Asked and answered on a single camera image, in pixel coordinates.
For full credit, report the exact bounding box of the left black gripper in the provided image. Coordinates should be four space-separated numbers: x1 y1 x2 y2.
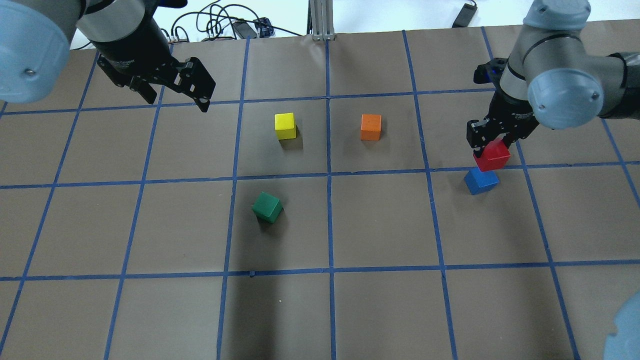
94 20 217 113

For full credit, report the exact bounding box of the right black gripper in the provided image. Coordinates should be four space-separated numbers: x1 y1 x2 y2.
466 89 540 153

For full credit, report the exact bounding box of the red wooden block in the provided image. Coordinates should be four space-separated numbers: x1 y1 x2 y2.
473 138 511 173

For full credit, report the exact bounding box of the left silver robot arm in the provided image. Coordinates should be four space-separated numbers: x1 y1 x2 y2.
0 0 216 113

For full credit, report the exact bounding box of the blue wooden block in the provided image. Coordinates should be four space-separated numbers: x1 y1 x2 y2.
463 167 500 196

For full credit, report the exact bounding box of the yellow wooden block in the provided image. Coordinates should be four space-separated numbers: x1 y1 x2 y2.
274 112 297 141

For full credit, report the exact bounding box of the orange wooden block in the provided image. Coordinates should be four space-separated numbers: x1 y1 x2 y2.
359 113 382 141

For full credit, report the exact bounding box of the green wooden block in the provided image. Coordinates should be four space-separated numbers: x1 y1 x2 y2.
251 191 284 224

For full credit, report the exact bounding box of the black power adapter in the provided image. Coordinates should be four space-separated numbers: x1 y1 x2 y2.
451 0 478 28

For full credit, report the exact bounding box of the brown paper table mat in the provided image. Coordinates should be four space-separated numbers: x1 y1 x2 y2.
0 20 640 360

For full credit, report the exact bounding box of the aluminium frame post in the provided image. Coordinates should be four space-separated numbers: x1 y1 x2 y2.
307 0 336 41

